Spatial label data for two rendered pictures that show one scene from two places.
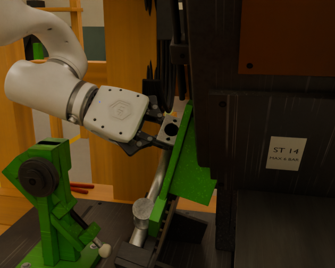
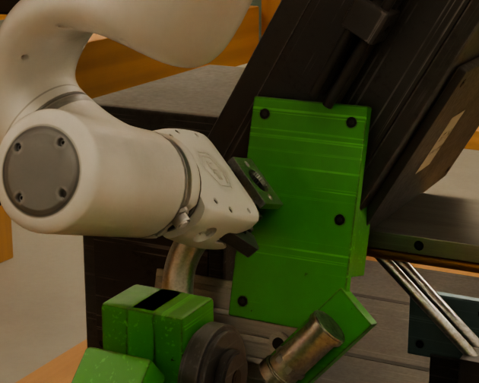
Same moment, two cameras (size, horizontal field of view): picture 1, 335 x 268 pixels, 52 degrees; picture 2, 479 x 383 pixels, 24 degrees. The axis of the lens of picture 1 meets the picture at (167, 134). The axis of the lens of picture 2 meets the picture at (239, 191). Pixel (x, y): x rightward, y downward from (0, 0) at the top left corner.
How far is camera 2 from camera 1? 102 cm
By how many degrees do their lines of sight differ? 72
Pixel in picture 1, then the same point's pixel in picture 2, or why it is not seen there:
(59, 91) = (169, 159)
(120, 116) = (223, 182)
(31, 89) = (138, 172)
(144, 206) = (327, 321)
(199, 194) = (359, 261)
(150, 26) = not seen: outside the picture
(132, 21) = not seen: outside the picture
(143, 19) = not seen: outside the picture
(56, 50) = (52, 71)
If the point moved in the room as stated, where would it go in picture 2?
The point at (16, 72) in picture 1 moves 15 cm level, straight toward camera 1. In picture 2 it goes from (103, 138) to (323, 131)
